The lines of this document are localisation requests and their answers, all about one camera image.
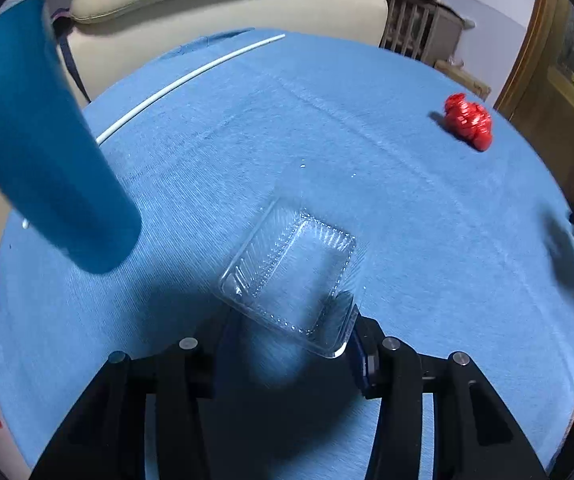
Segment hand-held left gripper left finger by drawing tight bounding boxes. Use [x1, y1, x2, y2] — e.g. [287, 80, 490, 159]
[30, 310, 240, 480]

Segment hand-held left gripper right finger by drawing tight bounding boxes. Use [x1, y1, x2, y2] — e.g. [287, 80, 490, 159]
[347, 305, 548, 480]

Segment clear plastic container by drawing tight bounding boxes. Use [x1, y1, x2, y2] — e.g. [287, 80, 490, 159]
[218, 195, 368, 359]

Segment blue tablecloth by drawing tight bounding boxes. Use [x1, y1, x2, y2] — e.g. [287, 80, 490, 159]
[0, 27, 574, 480]

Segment red crumpled plastic bag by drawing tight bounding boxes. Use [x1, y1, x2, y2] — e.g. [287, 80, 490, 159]
[442, 92, 494, 153]

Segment thin white rod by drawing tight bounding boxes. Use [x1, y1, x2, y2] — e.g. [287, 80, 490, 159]
[94, 34, 287, 143]

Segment blue sleeved arm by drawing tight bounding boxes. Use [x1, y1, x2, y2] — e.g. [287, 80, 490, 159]
[0, 0, 143, 275]

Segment cardboard box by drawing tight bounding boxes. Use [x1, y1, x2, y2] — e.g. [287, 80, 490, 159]
[434, 57, 492, 101]

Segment wooden slatted cabinet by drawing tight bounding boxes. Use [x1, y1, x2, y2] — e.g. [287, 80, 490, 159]
[379, 0, 475, 66]

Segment dark bag strap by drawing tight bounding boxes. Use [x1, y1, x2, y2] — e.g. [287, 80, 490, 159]
[50, 10, 90, 106]

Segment gold picture frame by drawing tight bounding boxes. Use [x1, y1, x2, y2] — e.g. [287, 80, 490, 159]
[492, 0, 574, 126]

